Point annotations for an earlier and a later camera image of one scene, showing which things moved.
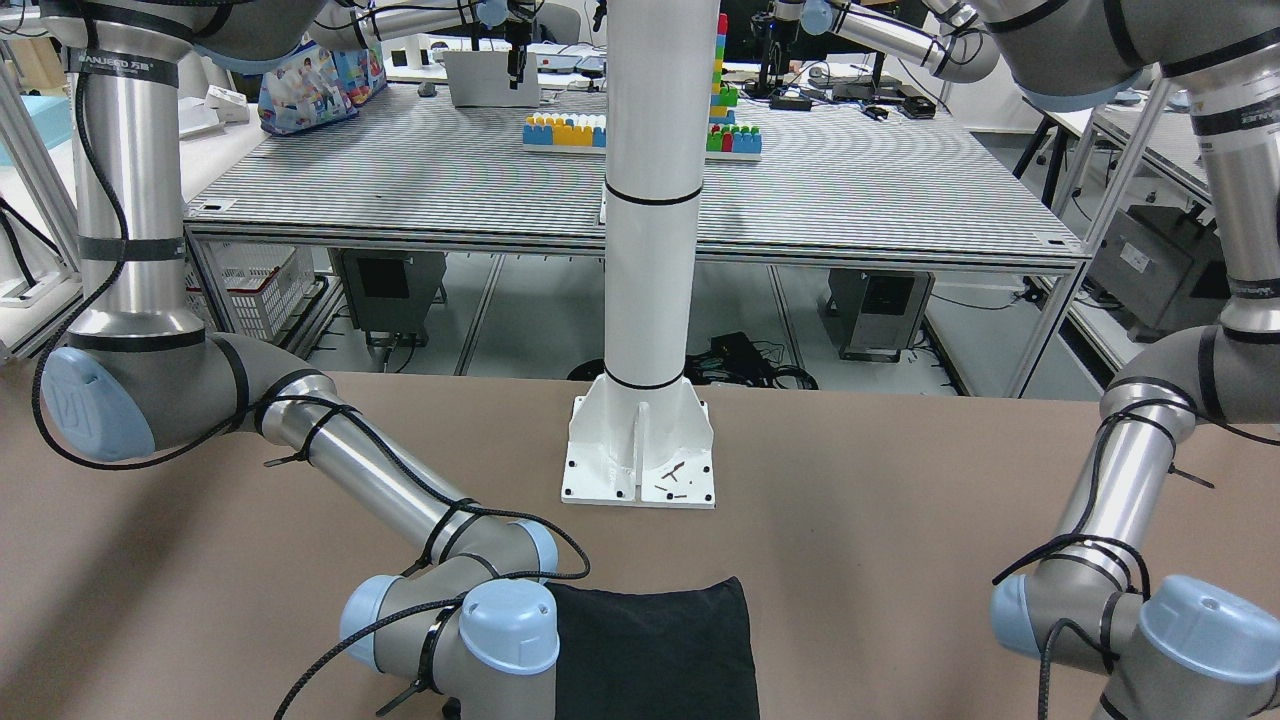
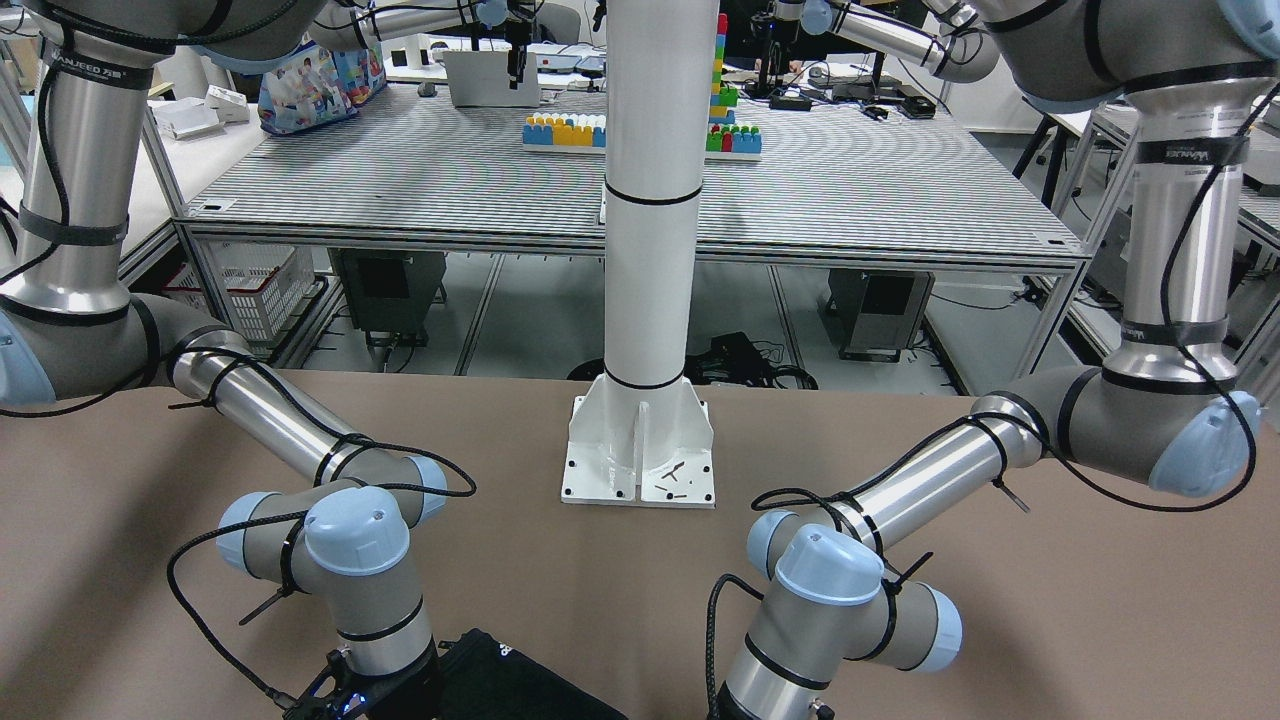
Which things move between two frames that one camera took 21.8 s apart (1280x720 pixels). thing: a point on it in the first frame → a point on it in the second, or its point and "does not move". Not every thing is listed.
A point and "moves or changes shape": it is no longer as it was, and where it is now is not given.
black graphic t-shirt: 676,655 moves or changes shape
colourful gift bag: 320,85 does not move
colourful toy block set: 586,133 does not move
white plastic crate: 259,284 does not move
